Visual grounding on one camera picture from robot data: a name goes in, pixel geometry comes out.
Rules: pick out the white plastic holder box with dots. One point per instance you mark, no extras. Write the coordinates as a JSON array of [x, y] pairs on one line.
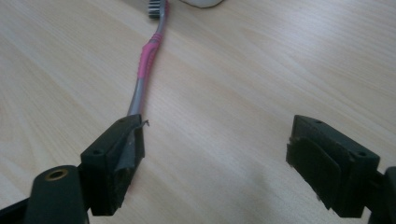
[[201, 2]]

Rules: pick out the pink grey toothbrush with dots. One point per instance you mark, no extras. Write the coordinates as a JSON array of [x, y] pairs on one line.
[[146, 65]]

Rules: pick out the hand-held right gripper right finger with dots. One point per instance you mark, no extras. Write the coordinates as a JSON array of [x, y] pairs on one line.
[[330, 168]]

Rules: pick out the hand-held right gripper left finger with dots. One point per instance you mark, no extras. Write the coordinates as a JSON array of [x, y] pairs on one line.
[[106, 168]]

